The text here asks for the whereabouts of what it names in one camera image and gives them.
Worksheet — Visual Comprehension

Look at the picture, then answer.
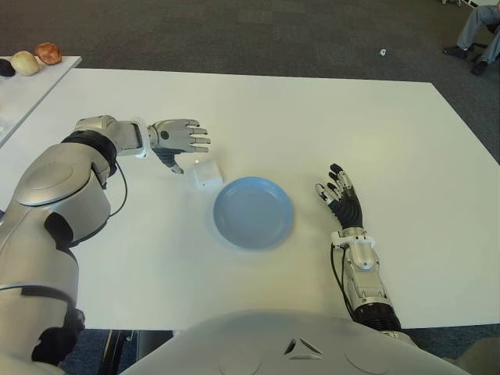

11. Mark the blue plate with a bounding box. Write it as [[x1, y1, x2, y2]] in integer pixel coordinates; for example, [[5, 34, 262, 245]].
[[212, 177, 295, 250]]

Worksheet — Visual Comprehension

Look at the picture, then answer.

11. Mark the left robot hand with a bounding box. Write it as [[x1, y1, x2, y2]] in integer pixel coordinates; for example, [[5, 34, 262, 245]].
[[147, 118, 212, 176]]

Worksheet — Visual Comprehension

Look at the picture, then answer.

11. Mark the seated person in grey trousers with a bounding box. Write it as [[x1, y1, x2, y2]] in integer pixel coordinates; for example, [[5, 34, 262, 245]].
[[443, 5, 500, 76]]

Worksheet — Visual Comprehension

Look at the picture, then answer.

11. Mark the reddish brown bread roll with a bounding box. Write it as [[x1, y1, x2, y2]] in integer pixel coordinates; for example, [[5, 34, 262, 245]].
[[34, 42, 63, 65]]

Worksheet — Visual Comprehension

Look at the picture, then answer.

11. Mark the silver robot torso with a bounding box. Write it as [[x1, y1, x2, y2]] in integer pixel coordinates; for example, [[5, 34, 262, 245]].
[[116, 308, 470, 375]]

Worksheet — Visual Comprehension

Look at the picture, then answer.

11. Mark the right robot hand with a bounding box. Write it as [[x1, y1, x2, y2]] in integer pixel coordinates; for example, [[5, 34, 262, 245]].
[[314, 162, 364, 230]]

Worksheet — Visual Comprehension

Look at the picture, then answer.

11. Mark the pale bread roll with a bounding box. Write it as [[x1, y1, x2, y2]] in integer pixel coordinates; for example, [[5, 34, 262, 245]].
[[10, 51, 41, 76]]

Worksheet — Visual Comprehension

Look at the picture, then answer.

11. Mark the khaki trouser leg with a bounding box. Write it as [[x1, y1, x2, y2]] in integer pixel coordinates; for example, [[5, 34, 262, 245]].
[[460, 337, 500, 375]]

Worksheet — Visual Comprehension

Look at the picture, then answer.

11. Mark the black table leg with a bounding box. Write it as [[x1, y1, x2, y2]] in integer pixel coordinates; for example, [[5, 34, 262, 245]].
[[105, 330, 134, 375]]

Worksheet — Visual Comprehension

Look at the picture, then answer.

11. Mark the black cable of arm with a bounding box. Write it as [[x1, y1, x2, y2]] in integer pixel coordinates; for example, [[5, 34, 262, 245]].
[[105, 163, 129, 220], [330, 245, 356, 313]]

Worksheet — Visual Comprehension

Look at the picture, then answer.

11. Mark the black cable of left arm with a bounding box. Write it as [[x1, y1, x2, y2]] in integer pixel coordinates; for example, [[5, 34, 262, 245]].
[[105, 163, 129, 220]]

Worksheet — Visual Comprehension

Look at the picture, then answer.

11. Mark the white charger block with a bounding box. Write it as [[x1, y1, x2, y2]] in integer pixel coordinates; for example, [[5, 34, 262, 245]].
[[187, 159, 226, 191]]

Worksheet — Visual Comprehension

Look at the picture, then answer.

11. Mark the white side table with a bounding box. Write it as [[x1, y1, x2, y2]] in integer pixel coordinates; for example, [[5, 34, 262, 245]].
[[0, 56, 83, 149]]

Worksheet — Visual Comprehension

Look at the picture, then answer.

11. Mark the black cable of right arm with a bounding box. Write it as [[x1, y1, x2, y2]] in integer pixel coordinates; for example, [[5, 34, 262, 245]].
[[330, 245, 356, 313]]

